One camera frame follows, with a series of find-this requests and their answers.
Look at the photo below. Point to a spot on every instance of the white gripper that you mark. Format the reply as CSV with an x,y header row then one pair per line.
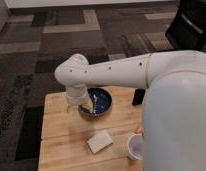
x,y
78,95

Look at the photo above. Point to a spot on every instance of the orange pepper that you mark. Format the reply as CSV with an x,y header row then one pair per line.
x,y
138,130

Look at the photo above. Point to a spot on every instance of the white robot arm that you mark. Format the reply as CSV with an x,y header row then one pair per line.
x,y
174,109

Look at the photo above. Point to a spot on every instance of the dark blue ceramic bowl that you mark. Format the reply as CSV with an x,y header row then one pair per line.
x,y
102,102

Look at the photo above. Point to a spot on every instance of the white sponge block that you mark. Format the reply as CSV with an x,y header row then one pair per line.
x,y
99,141

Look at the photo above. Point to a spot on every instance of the wooden table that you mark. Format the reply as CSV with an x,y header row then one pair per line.
x,y
64,135

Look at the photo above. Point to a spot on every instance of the black rectangular box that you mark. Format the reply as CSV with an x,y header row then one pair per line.
x,y
138,97

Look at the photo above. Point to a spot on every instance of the white plastic cup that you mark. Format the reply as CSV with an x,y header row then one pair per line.
x,y
134,147

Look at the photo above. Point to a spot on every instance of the black office chair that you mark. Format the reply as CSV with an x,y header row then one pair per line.
x,y
187,31

